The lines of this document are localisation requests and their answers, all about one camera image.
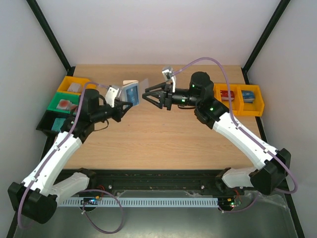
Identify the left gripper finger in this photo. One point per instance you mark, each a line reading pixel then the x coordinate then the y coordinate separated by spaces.
pixel 122 103
pixel 124 108

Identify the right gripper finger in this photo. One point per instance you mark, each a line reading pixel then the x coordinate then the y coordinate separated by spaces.
pixel 154 98
pixel 159 87

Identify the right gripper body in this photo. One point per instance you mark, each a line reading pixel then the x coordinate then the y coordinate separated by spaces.
pixel 168 96

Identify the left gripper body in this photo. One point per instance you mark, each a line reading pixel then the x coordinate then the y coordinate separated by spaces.
pixel 119 108

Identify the white card holder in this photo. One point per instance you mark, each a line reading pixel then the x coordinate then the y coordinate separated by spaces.
pixel 142 85

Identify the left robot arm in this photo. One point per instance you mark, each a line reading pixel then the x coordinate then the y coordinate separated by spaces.
pixel 38 196

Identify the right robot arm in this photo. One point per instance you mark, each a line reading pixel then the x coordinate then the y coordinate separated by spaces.
pixel 269 164

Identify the grey holder in yellow bin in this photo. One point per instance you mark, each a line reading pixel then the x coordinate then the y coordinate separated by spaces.
pixel 75 88

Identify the yellow bin with red cards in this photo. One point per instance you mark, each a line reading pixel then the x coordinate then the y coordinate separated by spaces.
pixel 237 104

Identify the holder with red card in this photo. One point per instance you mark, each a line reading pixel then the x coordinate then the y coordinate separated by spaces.
pixel 63 105

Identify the red card stack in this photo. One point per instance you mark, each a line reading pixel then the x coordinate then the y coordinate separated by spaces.
pixel 227 96

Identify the teal holder in black bin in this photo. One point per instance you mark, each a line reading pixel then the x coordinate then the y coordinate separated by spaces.
pixel 57 124

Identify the blue card stack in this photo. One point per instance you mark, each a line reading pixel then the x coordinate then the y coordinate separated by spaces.
pixel 248 96

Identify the yellow bin with blue cards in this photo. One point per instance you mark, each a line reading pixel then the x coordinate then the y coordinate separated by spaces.
pixel 256 108

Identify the green bin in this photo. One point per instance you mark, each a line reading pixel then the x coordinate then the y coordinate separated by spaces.
pixel 74 99

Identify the yellow bin far left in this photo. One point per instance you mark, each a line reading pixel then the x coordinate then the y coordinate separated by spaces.
pixel 68 80

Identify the black bin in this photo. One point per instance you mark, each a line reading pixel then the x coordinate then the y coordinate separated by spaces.
pixel 47 121

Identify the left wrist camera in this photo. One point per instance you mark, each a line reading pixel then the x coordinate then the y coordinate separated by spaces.
pixel 112 93

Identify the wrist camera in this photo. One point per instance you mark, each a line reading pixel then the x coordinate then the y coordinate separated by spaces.
pixel 112 93
pixel 168 74

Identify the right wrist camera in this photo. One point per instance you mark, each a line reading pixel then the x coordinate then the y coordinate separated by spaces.
pixel 168 74

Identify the right black frame post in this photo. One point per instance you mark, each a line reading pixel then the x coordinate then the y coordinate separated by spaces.
pixel 280 9

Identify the black frame post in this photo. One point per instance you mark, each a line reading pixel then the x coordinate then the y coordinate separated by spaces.
pixel 39 15
pixel 280 9

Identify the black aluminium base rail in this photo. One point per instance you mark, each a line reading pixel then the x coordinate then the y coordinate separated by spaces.
pixel 205 182

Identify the white slotted cable duct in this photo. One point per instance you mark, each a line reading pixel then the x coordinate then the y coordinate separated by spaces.
pixel 142 202

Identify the left black frame post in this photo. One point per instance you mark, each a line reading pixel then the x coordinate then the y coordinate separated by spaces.
pixel 39 15

